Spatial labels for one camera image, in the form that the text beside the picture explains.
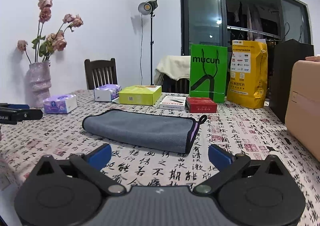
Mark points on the beige hard case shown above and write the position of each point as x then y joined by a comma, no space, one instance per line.
302,115

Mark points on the calligraphy print tablecloth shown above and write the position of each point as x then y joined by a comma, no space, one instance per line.
256,133

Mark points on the dark wooden chair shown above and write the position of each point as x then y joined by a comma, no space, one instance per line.
100,72

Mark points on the chair under cream cloth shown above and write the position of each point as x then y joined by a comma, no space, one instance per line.
172,86

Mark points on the dark framed window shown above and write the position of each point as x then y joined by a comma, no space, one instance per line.
219,22

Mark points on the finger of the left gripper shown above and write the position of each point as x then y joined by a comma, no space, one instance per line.
14,106

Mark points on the green mucun paper bag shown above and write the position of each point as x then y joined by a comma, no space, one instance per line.
208,72

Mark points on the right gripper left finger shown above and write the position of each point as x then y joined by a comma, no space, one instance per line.
66,192

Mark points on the black light stand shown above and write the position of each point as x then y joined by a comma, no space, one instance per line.
148,8

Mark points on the white purple tissue pack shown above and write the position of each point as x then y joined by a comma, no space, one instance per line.
107,93

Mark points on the pink textured vase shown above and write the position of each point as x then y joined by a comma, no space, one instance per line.
39,83

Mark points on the red flat box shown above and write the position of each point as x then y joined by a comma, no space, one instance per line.
201,105

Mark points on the black paper bag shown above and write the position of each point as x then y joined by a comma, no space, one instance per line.
286,54

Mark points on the white flat box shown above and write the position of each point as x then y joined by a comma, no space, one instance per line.
173,103

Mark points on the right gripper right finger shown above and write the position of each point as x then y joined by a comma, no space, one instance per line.
252,192

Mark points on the lime green box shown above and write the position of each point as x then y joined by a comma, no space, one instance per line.
139,95

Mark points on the yellow paper bag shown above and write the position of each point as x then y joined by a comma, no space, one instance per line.
248,74

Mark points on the purple and grey towel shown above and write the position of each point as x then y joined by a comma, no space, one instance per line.
164,133

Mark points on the cream cloth on chair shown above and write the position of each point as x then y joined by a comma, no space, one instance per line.
175,67

